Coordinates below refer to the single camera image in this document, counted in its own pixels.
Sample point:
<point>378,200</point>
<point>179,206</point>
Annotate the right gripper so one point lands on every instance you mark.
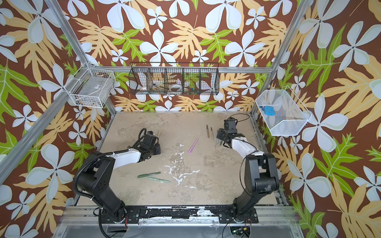
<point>223,135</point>

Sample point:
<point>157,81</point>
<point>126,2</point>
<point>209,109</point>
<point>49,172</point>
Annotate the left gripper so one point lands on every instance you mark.
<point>158,148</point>

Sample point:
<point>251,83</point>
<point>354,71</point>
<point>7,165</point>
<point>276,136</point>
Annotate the pink pen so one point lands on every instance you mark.
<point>193,146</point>

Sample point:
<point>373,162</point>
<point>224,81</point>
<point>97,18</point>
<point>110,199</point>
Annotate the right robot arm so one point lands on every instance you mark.
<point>260,175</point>

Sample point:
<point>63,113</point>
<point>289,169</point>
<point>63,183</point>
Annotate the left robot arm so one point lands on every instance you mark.
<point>92,180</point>

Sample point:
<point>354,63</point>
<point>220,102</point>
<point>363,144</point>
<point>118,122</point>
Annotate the light green pen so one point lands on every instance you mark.
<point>159,180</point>

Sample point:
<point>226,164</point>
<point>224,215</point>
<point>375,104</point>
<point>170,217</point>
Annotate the blue object in basket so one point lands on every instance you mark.
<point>268,110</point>

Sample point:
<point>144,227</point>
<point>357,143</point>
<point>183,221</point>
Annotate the white mesh basket right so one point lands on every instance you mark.
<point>291,114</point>

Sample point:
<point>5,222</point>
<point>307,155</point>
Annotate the black wire basket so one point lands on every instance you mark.
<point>175,78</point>

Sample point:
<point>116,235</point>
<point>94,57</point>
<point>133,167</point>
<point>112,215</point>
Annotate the white wire basket left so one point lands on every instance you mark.
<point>91,87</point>

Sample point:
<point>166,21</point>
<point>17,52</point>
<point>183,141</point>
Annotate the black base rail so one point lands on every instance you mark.
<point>221,214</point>

